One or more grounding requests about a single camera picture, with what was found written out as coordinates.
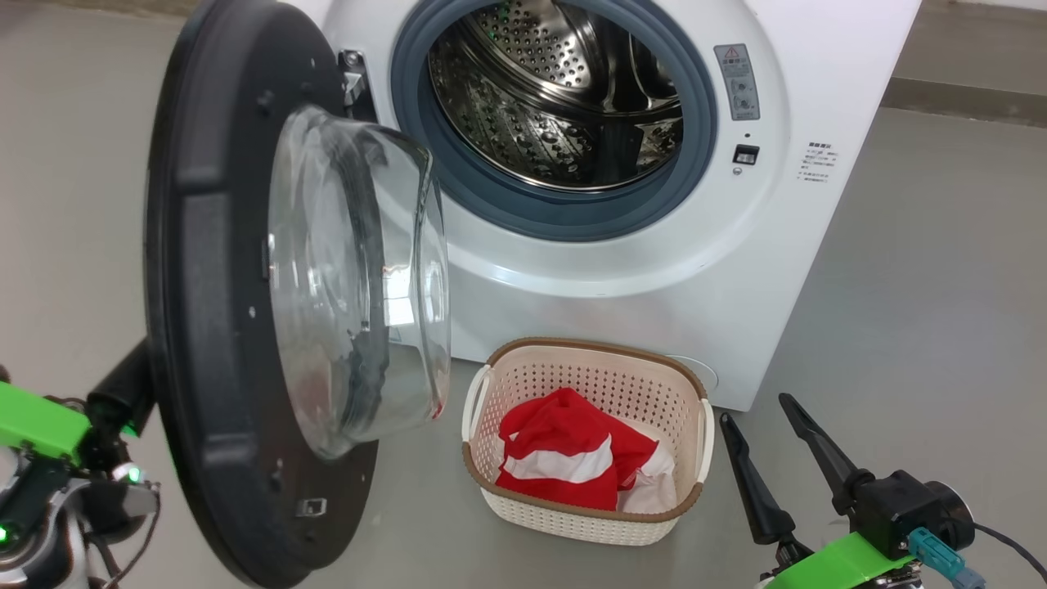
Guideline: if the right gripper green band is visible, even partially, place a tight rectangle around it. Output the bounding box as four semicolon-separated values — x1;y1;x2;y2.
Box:
720;393;925;589

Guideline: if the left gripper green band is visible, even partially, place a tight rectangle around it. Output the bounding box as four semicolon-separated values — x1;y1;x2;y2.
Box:
0;339;156;463

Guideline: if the dark grey glass washer door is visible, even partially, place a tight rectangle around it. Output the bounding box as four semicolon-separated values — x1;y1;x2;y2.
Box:
145;0;452;588

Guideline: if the red and white garment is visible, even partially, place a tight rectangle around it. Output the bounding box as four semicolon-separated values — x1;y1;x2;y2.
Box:
496;388;660;512

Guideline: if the white front-load washing machine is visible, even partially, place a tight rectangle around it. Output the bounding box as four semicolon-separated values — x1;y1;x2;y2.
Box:
282;0;923;412

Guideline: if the cream plastic laundry basket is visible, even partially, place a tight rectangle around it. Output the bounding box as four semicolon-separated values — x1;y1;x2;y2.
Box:
461;337;716;546

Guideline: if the grey rubber door seal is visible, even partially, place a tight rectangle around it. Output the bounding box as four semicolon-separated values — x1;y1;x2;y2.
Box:
390;0;719;243

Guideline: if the metal door hinge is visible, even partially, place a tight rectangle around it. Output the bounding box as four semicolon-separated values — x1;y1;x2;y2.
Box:
338;49;369;107

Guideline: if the round white drain cover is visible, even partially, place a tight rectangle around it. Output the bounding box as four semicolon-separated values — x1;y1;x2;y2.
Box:
667;354;719;399

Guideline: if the grey warning sticker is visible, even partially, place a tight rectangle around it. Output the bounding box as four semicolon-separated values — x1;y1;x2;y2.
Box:
714;43;761;122

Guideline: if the perforated steel washer drum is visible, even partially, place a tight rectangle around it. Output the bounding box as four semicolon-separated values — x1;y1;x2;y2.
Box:
428;0;685;191

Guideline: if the teal cable connector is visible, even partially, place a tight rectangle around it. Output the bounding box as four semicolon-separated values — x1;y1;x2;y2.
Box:
908;528;966;588

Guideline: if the thin black cable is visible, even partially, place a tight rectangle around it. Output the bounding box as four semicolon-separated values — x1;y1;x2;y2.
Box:
973;524;1047;582

